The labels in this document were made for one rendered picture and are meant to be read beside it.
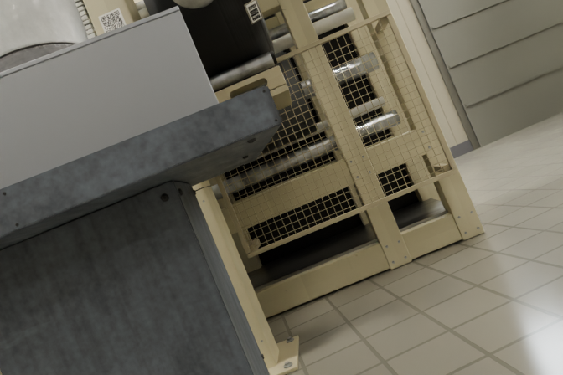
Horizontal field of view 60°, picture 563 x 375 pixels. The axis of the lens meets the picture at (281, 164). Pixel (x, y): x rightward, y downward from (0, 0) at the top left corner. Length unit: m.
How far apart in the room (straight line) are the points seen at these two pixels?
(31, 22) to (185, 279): 0.38
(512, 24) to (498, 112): 0.98
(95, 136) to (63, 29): 0.20
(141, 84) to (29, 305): 0.27
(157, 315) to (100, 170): 0.20
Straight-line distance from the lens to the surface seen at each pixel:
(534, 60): 6.02
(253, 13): 1.46
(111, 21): 1.71
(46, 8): 0.73
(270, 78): 1.45
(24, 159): 0.58
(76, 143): 0.57
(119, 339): 0.60
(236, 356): 0.60
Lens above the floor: 0.57
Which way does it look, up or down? 1 degrees up
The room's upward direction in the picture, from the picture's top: 23 degrees counter-clockwise
